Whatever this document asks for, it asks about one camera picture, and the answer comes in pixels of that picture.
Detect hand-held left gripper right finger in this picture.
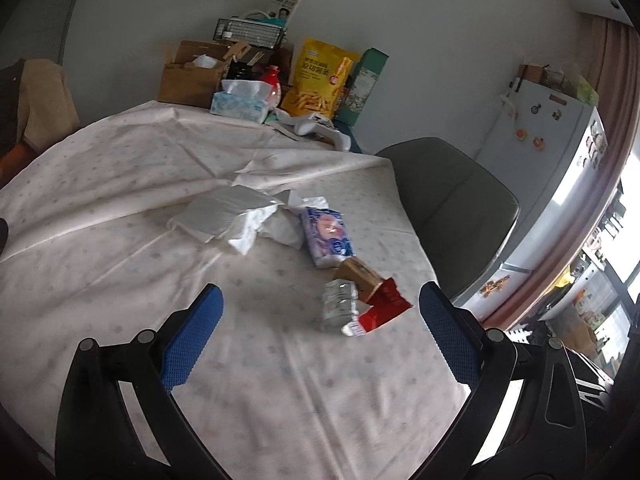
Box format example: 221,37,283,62
419,281,588,480

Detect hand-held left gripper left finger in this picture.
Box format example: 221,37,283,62
55,283,225,480

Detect white tissue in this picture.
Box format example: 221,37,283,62
260,190,331,251

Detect red snack wrapper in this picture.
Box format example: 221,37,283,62
341,277,413,337

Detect brown snack packet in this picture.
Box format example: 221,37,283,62
332,256,385,303

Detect silver foil wrapper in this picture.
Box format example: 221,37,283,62
320,279,362,333

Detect flat white napkin pack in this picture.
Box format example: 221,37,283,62
169,185,287,257

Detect grey upholstered chair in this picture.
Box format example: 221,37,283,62
374,137,521,301

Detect pale patterned tablecloth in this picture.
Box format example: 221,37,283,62
0,100,481,480

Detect white refrigerator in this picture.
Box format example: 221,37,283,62
457,77,608,321

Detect blue white tissue box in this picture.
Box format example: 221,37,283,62
210,79,273,125

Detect white plastic controller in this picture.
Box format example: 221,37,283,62
272,110,353,151

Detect open cardboard box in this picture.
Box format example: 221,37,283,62
158,40,236,108

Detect green carton box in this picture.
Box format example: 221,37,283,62
340,48,390,127

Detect red bottle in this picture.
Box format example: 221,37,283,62
261,65,284,107

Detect small cardboard box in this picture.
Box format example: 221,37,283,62
517,62,551,84

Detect brown cloth covered chair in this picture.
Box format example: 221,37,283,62
0,58,81,171

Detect black desk organizer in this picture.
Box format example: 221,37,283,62
227,40,271,81

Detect green plastic bag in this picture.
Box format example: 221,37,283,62
570,75,599,106

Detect yellow snack bag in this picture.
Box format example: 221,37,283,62
280,37,362,120

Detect black wire basket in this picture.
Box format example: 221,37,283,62
214,17,287,51

